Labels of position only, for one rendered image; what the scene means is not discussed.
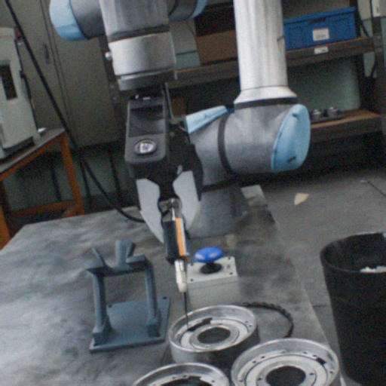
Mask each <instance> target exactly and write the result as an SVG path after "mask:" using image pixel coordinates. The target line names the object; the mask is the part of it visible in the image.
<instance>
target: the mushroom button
mask: <svg viewBox="0 0 386 386"><path fill-rule="evenodd" d="M222 256H223V254H222V251H221V249H220V248H216V247H207V248H203V249H202V250H198V251H197V252H196V253H195V261H196V262H200V263H201V264H206V267H207V268H214V267H215V265H214V262H215V261H217V260H220V259H221V258H222Z"/></svg>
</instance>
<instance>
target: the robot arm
mask: <svg viewBox="0 0 386 386"><path fill-rule="evenodd" d="M206 3H207V0H51V6H50V13H51V20H52V23H53V24H54V27H55V28H56V31H57V33H58V34H59V35H61V36H62V37H63V38H64V39H66V40H68V41H80V40H87V41H89V40H91V39H92V38H98V37H102V36H107V38H108V41H109V48H110V50H111V51H112V52H108V53H107V54H106V57H107V60H113V66H114V70H115V75H117V76H121V78H120V79H118V80H117V81H118V83H119V87H120V90H129V89H134V88H135V89H136V100H130V102H129V106H127V134H126V143H125V145H126V148H125V156H124V163H125V168H124V179H125V184H126V186H127V190H128V191H129V193H130V195H131V197H132V199H133V200H134V202H135V205H136V207H137V209H138V211H140V212H141V214H142V216H143V218H144V220H145V221H146V224H147V225H148V227H149V228H150V229H151V230H152V231H153V233H154V235H155V236H156V237H157V238H158V239H159V240H161V241H162V242H163V243H164V244H165V239H164V230H163V220H162V216H163V211H162V209H161V207H159V205H158V199H159V196H161V185H159V182H157V181H156V180H154V179H152V178H151V177H153V176H154V175H161V174H166V173H167V172H168V171H169V168H170V169H171V170H172V171H173V172H174V173H175V172H177V175H178V176H177V177H176V178H175V179H174V181H173V187H174V190H175V193H176V195H177V196H178V197H179V198H181V204H180V210H179V217H178V218H180V219H182V220H183V222H184V224H185V233H186V235H187V238H188V240H192V239H193V237H216V236H221V235H225V234H231V233H232V232H234V231H237V230H241V229H242V228H245V227H246V226H248V225H250V224H251V222H252V220H253V215H252V210H251V207H250V205H249V202H247V199H246V198H245V196H244V193H243V192H242V190H241V188H240V186H239V182H237V174H250V173H262V172H274V173H277V172H280V171H283V170H294V169H296V168H298V167H300V166H301V165H302V164H303V161H304V159H305V156H306V155H307V150H308V144H309V135H311V123H309V118H308V110H307V109H306V108H305V107H304V106H302V105H297V96H296V95H295V94H294V93H293V92H292V91H291V90H290V89H289V88H288V86H287V74H286V53H285V41H284V30H283V19H282V8H281V0H234V11H235V21H236V32H237V52H238V62H239V69H240V82H241V95H240V96H239V97H238V98H237V99H236V100H235V101H234V114H230V115H227V110H226V109H225V107H224V106H221V107H216V108H213V109H207V110H204V111H202V112H196V114H193V115H189V116H185V115H180V116H176V117H174V116H173V112H172V108H171V103H170V95H168V89H167V82H172V81H174V80H176V79H177V78H176V70H175V69H173V68H172V66H175V65H176V60H175V54H174V49H173V41H172V35H171V32H170V26H169V22H171V21H179V22H180V21H185V20H187V19H191V18H193V17H196V16H197V15H198V14H200V12H201V11H202V10H203V9H204V6H205V4H206Z"/></svg>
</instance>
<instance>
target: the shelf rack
mask: <svg viewBox="0 0 386 386"><path fill-rule="evenodd" d="M349 4H350V5H351V8H352V7H355V11H352V13H354V23H355V32H356V37H355V38H353V40H349V41H340V42H336V43H331V44H328V45H323V46H318V47H310V48H305V49H301V50H296V51H288V52H286V51H285V53H286V67H290V66H298V65H303V64H307V63H316V62H320V61H325V60H332V59H338V58H342V57H350V56H354V55H355V61H356V69H357V77H358V85H359V94H360V106H359V108H358V109H353V110H349V111H344V112H341V113H342V114H344V115H345V117H343V118H344V119H339V120H335V121H330V122H325V123H319V124H311V135H309V143H314V142H318V141H324V140H328V139H336V138H341V137H346V136H354V135H359V134H363V142H364V143H365V150H366V161H365V163H366V164H368V165H373V164H377V163H375V162H374V160H373V152H375V153H377V154H378V155H380V156H382V157H383V158H384V168H385V174H382V175H383V176H385V177H386V71H385V61H384V44H383V35H382V34H381V17H380V7H379V0H369V8H370V17H371V22H372V34H373V37H371V36H369V34H368V32H367V31H366V28H365V26H364V24H363V21H362V19H361V15H360V13H359V9H358V0H349ZM231 5H234V0H207V3H206V4H205V6H204V9H203V10H202V11H204V10H209V9H214V8H222V7H226V6H231ZM360 24H361V25H360ZM361 27H362V28H363V32H364V34H365V36H366V37H362V34H361ZM98 39H99V43H100V50H101V54H102V58H103V65H104V69H105V73H106V76H107V81H108V84H109V91H110V95H111V99H112V106H113V109H114V114H115V120H116V125H117V128H118V135H119V136H120V140H121V147H122V151H123V155H124V156H125V148H126V145H125V143H126V134H127V126H126V124H125V123H124V116H123V113H122V108H121V97H129V96H133V95H136V89H135V88H134V89H129V90H120V87H119V83H116V75H115V70H114V71H113V67H112V61H111V60H107V57H106V54H107V53H108V52H109V45H108V41H107V36H102V37H98ZM372 51H374V53H375V61H374V64H373V67H372V71H371V73H370V76H369V80H368V83H367V84H366V76H365V68H364V58H363V54H367V52H371V53H372ZM375 70H376V79H377V88H378V96H379V105H380V115H377V114H374V113H372V112H370V110H369V101H368V90H369V86H370V83H371V80H372V77H373V74H374V71H375ZM237 76H240V69H239V62H238V61H236V62H232V63H223V64H218V65H214V66H205V67H201V66H193V67H189V68H184V69H176V78H177V79H176V80H174V81H172V82H167V89H170V88H175V87H183V86H188V85H193V84H201V83H206V82H210V81H215V80H219V79H224V78H232V77H237ZM378 131H381V132H382V139H381V137H380V135H379V133H378ZM372 132H375V133H376V135H377V137H378V139H379V142H380V143H381V145H382V147H383V150H384V152H382V151H381V150H380V149H378V148H376V147H374V146H373V145H372V135H371V133H372Z"/></svg>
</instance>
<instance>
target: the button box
mask: <svg viewBox="0 0 386 386"><path fill-rule="evenodd" d="M214 265H215V267H214V268H207V267H206V264H201V263H200V262H196V263H195V264H190V265H188V267H187V287H188V295H189V296H190V299H191V307H192V311H195V310H197V309H201V308H205V307H211V306H217V305H233V306H235V305H236V304H242V301H241V297H240V286H238V278H237V271H236V268H235V263H234V257H230V258H224V259H220V260H217V261H215V262H214Z"/></svg>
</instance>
